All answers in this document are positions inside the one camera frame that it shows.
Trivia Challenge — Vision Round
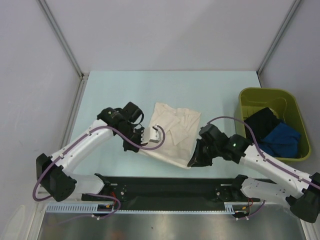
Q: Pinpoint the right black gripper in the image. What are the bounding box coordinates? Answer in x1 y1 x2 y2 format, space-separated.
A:
188 138 220 167

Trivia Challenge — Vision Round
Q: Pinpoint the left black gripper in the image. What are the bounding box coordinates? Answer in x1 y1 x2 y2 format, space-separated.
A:
117 125 148 152

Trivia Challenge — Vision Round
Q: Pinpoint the cream white t shirt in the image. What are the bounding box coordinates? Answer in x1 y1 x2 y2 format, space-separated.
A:
139 102 201 169

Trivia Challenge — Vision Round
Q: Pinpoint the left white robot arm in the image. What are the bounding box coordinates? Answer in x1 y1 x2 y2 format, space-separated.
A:
35 102 144 202

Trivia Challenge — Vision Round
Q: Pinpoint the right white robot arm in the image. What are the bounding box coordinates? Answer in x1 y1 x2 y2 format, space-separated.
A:
188 124 320 223

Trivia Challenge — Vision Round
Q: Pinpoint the black t shirt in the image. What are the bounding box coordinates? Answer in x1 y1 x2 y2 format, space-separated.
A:
244 107 284 143

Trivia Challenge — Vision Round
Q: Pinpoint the blue t shirt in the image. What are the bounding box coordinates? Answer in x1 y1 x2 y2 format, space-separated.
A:
258 122 301 158

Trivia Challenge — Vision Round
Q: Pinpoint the olive green plastic bin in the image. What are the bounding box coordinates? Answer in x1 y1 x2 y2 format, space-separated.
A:
233 86 312 163

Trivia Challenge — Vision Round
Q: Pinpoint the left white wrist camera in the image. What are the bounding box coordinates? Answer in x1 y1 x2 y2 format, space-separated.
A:
141 125 162 145

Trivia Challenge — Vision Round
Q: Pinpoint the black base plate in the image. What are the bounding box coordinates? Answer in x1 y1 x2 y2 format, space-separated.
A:
81 175 249 212

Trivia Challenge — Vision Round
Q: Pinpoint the left aluminium corner post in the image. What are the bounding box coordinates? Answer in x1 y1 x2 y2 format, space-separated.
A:
36 0 85 77

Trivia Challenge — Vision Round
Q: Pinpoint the aluminium corner post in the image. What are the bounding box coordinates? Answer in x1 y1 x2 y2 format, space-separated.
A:
256 0 304 77
36 0 85 77

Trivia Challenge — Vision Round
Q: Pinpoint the white slotted cable duct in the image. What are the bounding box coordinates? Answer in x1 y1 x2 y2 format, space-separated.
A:
45 202 249 215

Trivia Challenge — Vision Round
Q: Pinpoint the right aluminium corner post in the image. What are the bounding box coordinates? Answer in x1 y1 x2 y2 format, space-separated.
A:
256 0 304 77

